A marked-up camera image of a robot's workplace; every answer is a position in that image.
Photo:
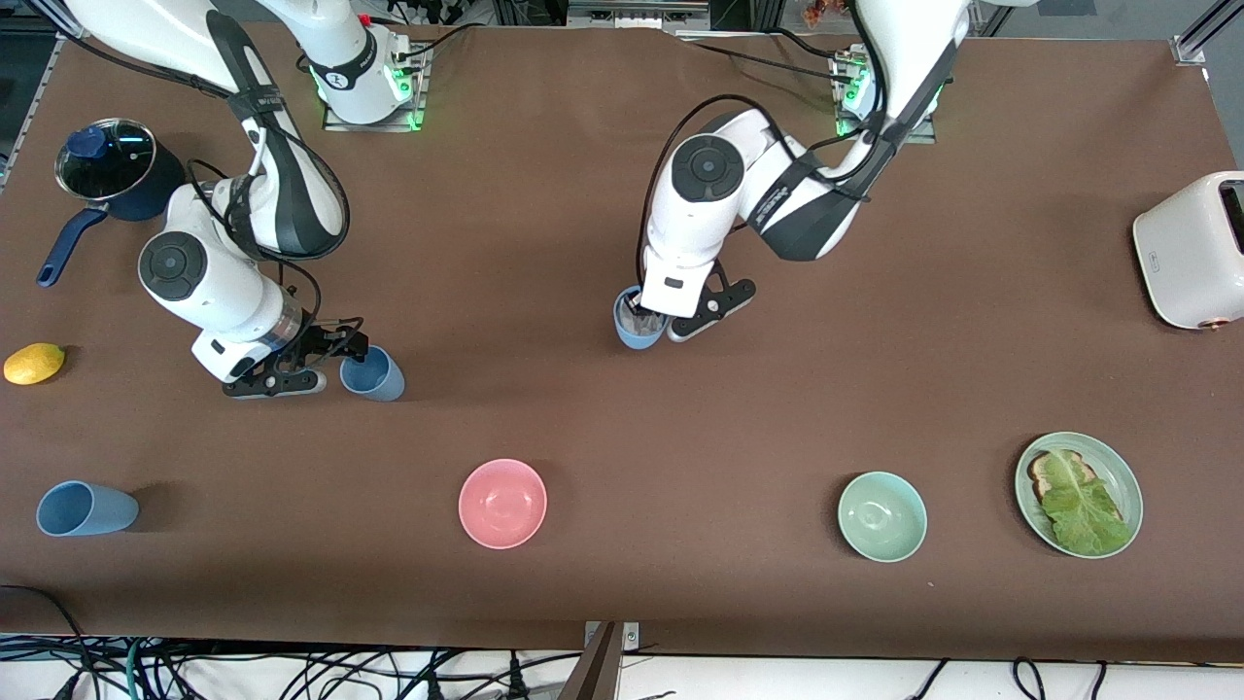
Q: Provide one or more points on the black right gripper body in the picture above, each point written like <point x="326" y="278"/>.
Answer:
<point x="318" y="342"/>

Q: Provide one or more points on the blue cup with paper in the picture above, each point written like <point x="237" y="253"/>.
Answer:
<point x="637" y="335"/>

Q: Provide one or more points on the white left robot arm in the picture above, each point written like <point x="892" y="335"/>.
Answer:
<point x="700" y="224"/>

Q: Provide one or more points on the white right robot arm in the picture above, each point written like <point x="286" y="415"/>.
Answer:
<point x="214" y="287"/>

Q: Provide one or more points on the dark blue saucepan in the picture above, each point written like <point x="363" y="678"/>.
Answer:
<point x="155" y="190"/>

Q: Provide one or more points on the pink bowl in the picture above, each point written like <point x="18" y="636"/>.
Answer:
<point x="502" y="504"/>

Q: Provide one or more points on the glass lid with blue knob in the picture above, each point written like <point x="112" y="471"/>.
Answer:
<point x="107" y="160"/>

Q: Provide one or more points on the yellow lemon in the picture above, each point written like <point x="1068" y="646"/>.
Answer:
<point x="34" y="364"/>

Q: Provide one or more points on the mint green bowl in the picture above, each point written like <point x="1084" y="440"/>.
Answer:
<point x="882" y="516"/>

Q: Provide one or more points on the toasted bread slice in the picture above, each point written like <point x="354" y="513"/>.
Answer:
<point x="1042" y="476"/>

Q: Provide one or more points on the green lettuce leaf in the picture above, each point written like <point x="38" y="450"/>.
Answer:
<point x="1084" y="510"/>

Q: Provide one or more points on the mint green plate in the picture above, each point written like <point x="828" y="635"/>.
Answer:
<point x="1123" y="481"/>

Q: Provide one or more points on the white toaster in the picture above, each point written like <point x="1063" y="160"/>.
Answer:
<point x="1186" y="262"/>

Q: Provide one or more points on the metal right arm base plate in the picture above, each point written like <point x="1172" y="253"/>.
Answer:
<point x="374" y="126"/>

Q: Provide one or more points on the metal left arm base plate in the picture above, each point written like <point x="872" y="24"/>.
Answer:
<point x="918" y="138"/>

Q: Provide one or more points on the grey metal frame box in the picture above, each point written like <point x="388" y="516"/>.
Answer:
<point x="637" y="15"/>

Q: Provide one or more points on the silver metal bracket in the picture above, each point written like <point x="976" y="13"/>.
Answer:
<point x="632" y="637"/>

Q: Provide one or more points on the aluminium frame rail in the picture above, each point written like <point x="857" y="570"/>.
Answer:
<point x="1200" y="39"/>
<point x="34" y="97"/>

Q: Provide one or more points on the dark camera pole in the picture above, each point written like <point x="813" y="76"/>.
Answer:
<point x="595" y="676"/>

